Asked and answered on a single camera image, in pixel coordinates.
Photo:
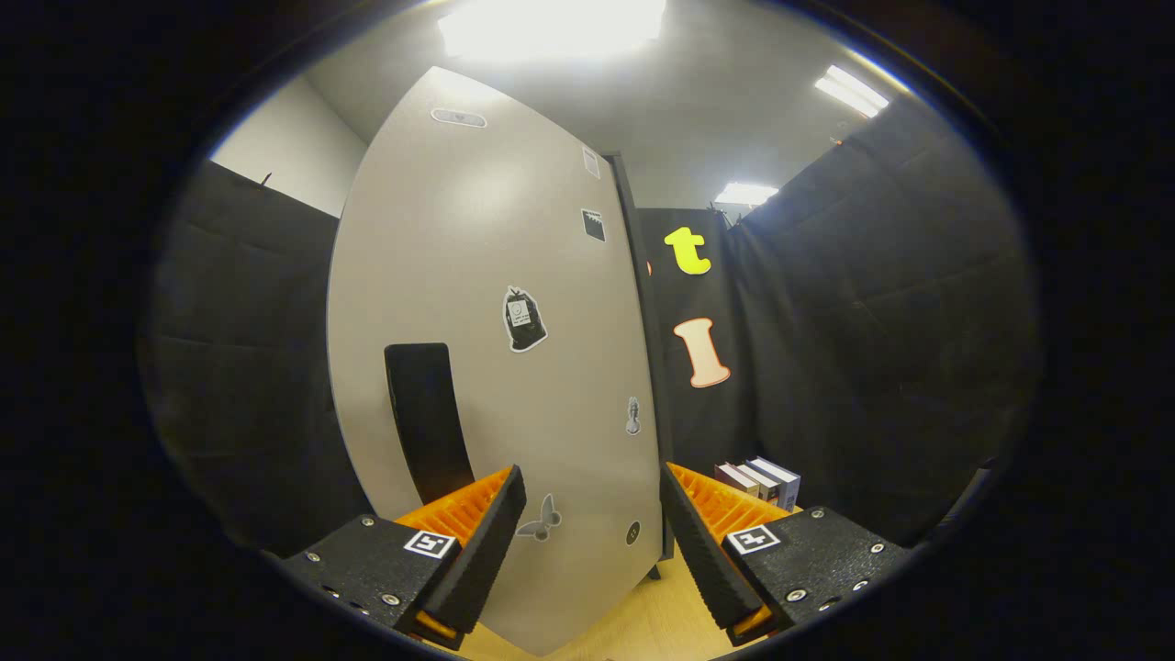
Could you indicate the rectangular ceiling light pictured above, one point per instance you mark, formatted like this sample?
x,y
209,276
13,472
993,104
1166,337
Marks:
x,y
852,90
745,194

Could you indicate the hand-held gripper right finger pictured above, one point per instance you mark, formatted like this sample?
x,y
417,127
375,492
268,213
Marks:
x,y
707,551

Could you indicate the white and blue book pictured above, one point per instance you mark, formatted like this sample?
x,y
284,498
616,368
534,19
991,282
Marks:
x,y
788,481

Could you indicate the large ceiling light panel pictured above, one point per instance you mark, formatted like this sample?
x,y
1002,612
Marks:
x,y
551,28

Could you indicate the grey spine book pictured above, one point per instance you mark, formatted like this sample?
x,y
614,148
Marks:
x,y
762,479

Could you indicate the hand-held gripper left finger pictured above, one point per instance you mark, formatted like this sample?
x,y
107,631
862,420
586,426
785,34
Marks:
x,y
479,551

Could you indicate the dark grey cabinet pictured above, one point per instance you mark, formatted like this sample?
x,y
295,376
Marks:
x,y
654,367

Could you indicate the light grey cabinet door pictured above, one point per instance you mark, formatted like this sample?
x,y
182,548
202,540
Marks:
x,y
477,229

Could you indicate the black backdrop cloth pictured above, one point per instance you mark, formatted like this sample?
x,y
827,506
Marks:
x,y
872,349

